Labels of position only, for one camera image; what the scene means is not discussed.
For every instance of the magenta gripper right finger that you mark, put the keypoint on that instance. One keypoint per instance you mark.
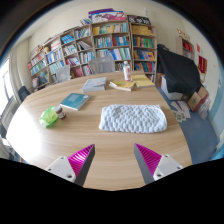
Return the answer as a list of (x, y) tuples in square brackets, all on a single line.
[(154, 166)]

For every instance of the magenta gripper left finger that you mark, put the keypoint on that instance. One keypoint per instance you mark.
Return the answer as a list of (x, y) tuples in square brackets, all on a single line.
[(75, 167)]

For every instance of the white textured towel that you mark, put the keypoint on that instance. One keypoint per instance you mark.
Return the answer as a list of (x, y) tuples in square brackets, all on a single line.
[(133, 119)]

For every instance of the green plastic bag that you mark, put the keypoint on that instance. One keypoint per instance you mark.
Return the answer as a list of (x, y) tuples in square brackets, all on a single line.
[(48, 117)]

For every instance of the small red-label jar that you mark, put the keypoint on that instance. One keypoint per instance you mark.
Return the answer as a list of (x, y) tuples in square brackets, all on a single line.
[(59, 111)]

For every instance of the teal book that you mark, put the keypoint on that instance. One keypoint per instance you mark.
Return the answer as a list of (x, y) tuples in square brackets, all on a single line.
[(75, 101)]

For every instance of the cardboard box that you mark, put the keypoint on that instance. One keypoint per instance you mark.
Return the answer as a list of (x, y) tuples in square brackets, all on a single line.
[(197, 99)]

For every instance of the grey book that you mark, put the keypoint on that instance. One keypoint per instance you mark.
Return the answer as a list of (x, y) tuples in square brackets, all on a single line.
[(95, 84)]

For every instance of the yellow book left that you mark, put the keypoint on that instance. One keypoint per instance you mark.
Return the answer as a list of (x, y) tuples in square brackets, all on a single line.
[(122, 85)]

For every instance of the yellow book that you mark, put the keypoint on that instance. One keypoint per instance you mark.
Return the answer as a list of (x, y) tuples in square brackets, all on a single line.
[(142, 81), (122, 85)]

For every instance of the yellow book right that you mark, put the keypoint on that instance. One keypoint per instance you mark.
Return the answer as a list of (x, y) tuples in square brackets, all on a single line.
[(142, 81)]

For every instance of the blue chair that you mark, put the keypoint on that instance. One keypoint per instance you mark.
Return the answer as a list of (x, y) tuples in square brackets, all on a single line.
[(23, 93)]

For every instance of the black cloth cover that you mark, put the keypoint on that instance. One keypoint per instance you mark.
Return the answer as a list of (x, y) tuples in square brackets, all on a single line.
[(181, 73)]

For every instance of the grey chair left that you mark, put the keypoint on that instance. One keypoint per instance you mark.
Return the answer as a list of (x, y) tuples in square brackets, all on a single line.
[(63, 73)]

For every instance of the clear plastic bottle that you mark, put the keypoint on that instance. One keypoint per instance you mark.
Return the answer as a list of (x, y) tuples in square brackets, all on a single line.
[(126, 69)]

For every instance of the grey mesh chair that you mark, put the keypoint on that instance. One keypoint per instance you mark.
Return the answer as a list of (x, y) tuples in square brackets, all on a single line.
[(102, 65)]

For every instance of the wooden bookshelf left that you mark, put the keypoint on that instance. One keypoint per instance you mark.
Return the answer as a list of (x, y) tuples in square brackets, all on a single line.
[(55, 53)]

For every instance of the wooden bookshelf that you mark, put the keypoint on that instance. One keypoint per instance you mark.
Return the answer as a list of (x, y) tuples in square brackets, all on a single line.
[(144, 49), (55, 53), (110, 38)]

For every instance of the wooden bookshelf right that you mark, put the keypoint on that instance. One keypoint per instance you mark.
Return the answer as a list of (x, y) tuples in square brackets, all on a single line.
[(144, 49)]

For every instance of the wooden bookshelf middle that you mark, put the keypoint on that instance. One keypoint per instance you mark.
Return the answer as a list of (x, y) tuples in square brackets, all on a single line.
[(110, 38)]

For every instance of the colourful box on shelf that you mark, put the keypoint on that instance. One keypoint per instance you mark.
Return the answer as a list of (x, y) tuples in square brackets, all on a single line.
[(105, 15)]

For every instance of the red wall hanging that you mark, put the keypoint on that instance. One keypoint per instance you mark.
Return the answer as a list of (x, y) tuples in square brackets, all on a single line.
[(202, 65)]

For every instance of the small wall shelf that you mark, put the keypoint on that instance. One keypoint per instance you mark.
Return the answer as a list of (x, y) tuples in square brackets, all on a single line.
[(183, 45)]

